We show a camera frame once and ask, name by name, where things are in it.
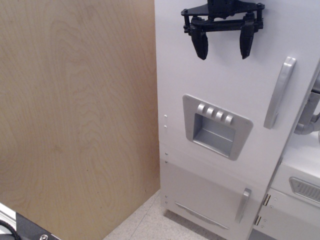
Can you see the grey ice dispenser box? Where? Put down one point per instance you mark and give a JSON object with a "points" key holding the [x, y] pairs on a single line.
{"points": [[215, 128]]}

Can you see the grey oven vent panel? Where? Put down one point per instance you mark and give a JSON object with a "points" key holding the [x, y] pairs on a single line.
{"points": [[305, 189]]}

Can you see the brass oven hinge lower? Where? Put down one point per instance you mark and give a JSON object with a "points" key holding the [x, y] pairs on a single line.
{"points": [[257, 220]]}

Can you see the brass oven hinge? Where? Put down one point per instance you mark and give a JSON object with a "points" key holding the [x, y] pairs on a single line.
{"points": [[266, 199], [257, 220]]}

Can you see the grey toy faucet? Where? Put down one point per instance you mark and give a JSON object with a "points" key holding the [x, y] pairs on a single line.
{"points": [[309, 122]]}

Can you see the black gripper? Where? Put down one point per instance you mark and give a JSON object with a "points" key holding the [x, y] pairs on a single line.
{"points": [[223, 15]]}

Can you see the silver fridge door handle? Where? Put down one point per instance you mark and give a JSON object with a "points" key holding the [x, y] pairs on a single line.
{"points": [[278, 92]]}

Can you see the silver freezer door handle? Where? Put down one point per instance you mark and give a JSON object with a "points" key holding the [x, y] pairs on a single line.
{"points": [[242, 205]]}

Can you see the white toy oven unit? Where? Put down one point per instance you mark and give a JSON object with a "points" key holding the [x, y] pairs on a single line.
{"points": [[287, 215]]}

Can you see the brass oven hinge upper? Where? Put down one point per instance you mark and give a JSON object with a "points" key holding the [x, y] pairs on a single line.
{"points": [[266, 199]]}

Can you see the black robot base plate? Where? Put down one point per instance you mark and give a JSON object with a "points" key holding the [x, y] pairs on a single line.
{"points": [[14, 226]]}

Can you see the white fridge door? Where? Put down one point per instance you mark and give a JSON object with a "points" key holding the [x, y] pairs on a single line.
{"points": [[241, 86]]}

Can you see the white toy fridge cabinet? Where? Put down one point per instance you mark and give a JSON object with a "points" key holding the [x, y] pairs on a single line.
{"points": [[225, 121]]}

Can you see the white lower freezer door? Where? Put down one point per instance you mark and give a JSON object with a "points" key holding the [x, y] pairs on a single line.
{"points": [[206, 196]]}

